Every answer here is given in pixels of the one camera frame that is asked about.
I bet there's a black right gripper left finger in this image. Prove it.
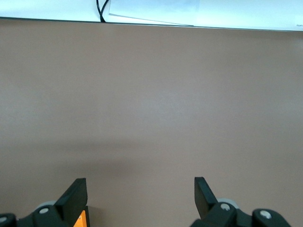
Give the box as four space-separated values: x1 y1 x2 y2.
0 178 89 227

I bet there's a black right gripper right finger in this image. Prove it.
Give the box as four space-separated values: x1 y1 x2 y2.
191 176 292 227

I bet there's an orange box with hole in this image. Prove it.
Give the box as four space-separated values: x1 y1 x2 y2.
72 205 89 227

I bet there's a white table edge board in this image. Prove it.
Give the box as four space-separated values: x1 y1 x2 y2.
0 0 303 31

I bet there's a white paper sheet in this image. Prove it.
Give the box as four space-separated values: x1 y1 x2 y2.
108 0 195 26

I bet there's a thin black cable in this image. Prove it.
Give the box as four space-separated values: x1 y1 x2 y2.
96 0 112 22

